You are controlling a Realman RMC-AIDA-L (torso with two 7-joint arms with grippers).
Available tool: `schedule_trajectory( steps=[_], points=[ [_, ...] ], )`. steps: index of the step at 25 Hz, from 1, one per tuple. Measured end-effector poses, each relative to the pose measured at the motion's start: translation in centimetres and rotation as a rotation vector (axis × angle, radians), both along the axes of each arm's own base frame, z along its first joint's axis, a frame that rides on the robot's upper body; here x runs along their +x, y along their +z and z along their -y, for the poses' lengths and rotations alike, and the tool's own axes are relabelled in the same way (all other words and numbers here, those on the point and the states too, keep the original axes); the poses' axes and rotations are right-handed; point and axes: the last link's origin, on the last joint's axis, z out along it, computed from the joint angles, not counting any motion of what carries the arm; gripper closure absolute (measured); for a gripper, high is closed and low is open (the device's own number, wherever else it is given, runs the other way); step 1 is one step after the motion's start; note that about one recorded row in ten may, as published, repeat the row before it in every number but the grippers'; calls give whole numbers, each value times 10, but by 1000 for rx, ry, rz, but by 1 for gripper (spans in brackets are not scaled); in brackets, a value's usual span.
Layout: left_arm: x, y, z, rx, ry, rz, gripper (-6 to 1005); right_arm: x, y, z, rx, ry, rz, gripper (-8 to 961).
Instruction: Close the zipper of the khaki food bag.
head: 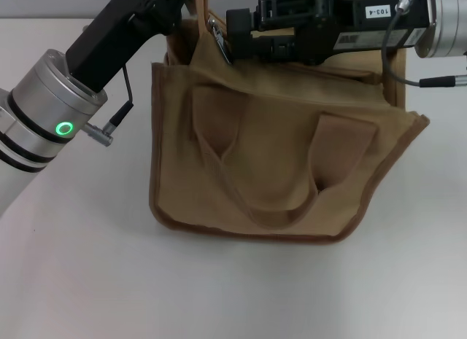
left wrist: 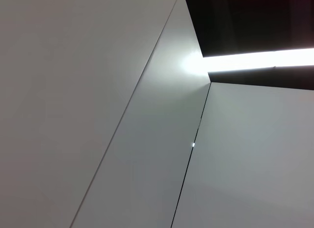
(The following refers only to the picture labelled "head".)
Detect silver metal zipper pull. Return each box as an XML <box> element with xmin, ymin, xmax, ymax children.
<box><xmin>208</xmin><ymin>20</ymin><xmax>234</xmax><ymax>66</ymax></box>

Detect khaki canvas food bag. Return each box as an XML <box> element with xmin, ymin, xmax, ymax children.
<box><xmin>149</xmin><ymin>0</ymin><xmax>431</xmax><ymax>245</ymax></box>

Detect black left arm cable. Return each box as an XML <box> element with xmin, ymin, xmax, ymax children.
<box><xmin>86</xmin><ymin>63</ymin><xmax>135</xmax><ymax>147</ymax></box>

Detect grey right arm cable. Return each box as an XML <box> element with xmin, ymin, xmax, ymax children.
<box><xmin>381</xmin><ymin>0</ymin><xmax>467</xmax><ymax>88</ymax></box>

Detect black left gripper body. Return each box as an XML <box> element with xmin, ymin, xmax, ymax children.
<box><xmin>65</xmin><ymin>0</ymin><xmax>172</xmax><ymax>94</ymax></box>

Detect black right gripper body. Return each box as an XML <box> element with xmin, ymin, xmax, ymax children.
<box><xmin>255</xmin><ymin>0</ymin><xmax>431</xmax><ymax>65</ymax></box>

